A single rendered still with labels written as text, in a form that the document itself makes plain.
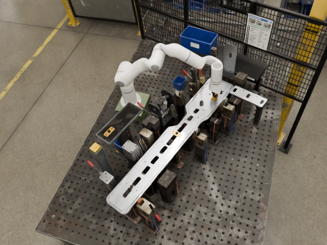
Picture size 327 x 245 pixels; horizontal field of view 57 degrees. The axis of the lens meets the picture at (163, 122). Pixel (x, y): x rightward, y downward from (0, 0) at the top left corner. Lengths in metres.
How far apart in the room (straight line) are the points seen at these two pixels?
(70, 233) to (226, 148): 1.38
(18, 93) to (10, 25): 1.72
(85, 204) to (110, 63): 2.49
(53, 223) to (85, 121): 1.67
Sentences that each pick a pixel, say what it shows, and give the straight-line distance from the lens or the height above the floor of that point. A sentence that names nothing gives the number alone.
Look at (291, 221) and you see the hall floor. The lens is 3.18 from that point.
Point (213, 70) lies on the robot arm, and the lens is 2.26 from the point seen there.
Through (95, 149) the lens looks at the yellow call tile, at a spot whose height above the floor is 1.16.
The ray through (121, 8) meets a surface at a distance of 4.81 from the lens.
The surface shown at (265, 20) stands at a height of 1.42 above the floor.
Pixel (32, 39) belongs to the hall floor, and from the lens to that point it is 5.47.
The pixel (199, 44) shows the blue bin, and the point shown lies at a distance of 2.80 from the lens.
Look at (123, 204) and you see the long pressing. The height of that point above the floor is 1.00.
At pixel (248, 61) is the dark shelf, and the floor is 1.03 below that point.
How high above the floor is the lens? 2.90
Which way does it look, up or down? 53 degrees down
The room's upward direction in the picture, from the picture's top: 9 degrees counter-clockwise
